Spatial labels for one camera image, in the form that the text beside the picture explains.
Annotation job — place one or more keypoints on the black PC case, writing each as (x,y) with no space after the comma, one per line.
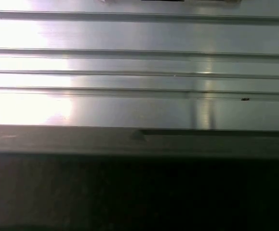
(81,144)

